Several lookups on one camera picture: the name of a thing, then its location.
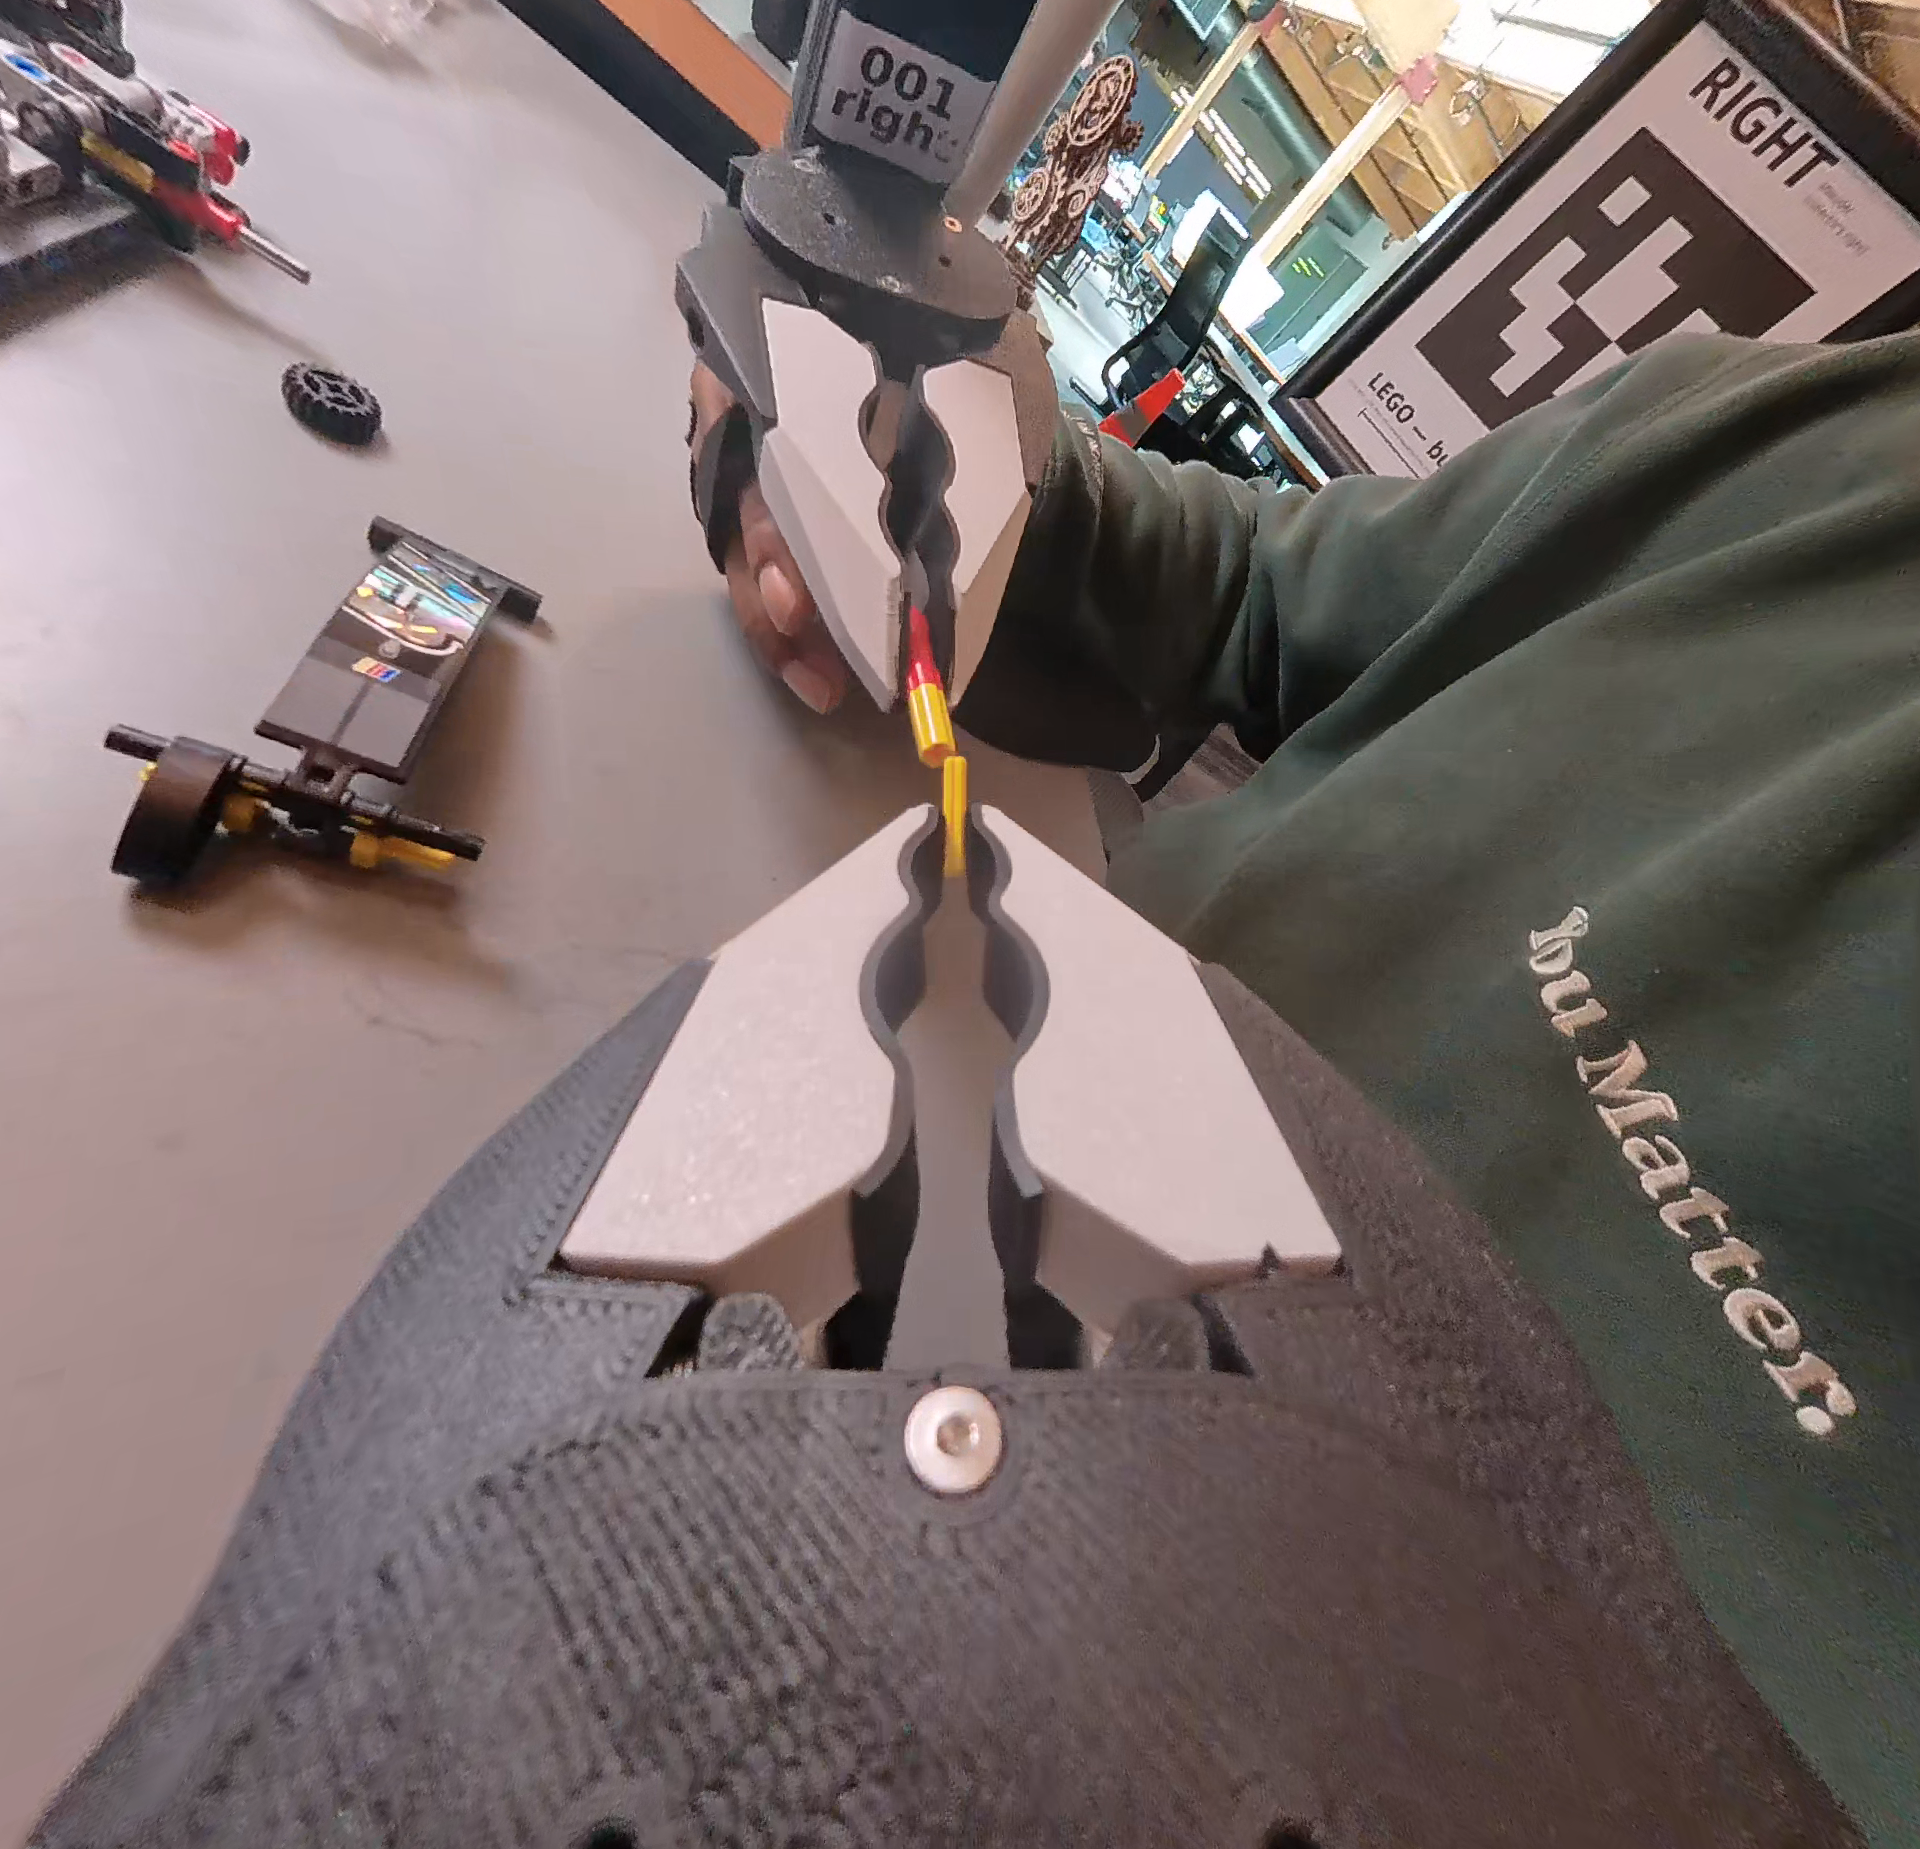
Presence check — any black lego gear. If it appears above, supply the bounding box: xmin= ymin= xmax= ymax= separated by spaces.
xmin=281 ymin=363 xmax=385 ymax=448

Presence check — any person's right hand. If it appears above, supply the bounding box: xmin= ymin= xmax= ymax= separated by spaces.
xmin=689 ymin=364 xmax=849 ymax=719

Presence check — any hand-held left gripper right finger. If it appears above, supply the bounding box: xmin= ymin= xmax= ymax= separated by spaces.
xmin=974 ymin=805 xmax=1344 ymax=1362

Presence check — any black office chair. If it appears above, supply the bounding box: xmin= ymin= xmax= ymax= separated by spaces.
xmin=1101 ymin=219 xmax=1279 ymax=425

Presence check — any lego car chassis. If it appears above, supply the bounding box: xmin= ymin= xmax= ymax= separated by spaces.
xmin=0 ymin=0 xmax=313 ymax=287

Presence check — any person's green sweatshirt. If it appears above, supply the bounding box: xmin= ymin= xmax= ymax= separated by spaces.
xmin=1111 ymin=529 xmax=1920 ymax=1849

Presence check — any framed marker sign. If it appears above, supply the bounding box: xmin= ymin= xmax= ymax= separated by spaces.
xmin=1290 ymin=0 xmax=1920 ymax=493

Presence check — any black lego panel assembly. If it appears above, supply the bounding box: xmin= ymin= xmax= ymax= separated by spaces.
xmin=103 ymin=517 xmax=543 ymax=882

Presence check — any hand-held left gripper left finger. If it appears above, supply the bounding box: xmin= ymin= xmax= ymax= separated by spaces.
xmin=557 ymin=805 xmax=940 ymax=1362

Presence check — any wooden gear model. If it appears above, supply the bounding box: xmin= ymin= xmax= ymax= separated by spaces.
xmin=1010 ymin=56 xmax=1141 ymax=269

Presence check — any grey pole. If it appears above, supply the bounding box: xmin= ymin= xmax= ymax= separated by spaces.
xmin=945 ymin=0 xmax=1156 ymax=224

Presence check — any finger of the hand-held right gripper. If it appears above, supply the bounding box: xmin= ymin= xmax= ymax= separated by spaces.
xmin=758 ymin=296 xmax=917 ymax=716
xmin=907 ymin=363 xmax=1042 ymax=684

